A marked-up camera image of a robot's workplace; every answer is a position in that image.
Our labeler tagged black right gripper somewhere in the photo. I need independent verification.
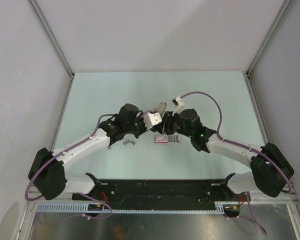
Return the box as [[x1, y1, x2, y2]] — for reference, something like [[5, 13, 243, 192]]
[[154, 110, 193, 138]]

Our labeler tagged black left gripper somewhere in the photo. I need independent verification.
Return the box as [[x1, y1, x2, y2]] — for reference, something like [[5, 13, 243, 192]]
[[124, 112, 154, 139]]

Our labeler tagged beige and black stapler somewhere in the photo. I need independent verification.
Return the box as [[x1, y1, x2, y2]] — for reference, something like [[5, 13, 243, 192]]
[[153, 100, 167, 134]]

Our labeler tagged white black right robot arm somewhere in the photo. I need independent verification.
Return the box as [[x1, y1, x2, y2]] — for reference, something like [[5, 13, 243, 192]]
[[162, 109, 295, 201]]

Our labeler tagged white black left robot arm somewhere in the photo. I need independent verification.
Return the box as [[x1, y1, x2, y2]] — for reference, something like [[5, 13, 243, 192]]
[[25, 103, 162, 202]]

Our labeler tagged red white staple box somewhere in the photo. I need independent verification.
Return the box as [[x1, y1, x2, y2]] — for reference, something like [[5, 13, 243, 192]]
[[154, 134, 181, 144]]

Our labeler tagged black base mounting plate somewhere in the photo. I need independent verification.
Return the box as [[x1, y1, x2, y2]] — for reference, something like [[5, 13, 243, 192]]
[[86, 179, 245, 204]]

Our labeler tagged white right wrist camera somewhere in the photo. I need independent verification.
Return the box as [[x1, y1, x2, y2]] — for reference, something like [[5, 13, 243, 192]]
[[172, 96, 186, 116]]

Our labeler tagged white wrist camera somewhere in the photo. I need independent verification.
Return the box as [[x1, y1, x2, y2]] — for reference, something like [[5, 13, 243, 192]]
[[143, 112, 162, 130], [172, 96, 186, 116]]

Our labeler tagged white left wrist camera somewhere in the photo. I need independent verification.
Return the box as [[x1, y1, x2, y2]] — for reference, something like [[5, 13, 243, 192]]
[[143, 112, 162, 130]]

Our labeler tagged grey slotted cable duct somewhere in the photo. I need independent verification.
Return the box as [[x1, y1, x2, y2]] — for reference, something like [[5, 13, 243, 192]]
[[34, 201, 241, 215]]

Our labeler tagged aluminium frame rail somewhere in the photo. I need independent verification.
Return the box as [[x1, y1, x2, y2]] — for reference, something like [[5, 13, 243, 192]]
[[24, 185, 299, 204]]

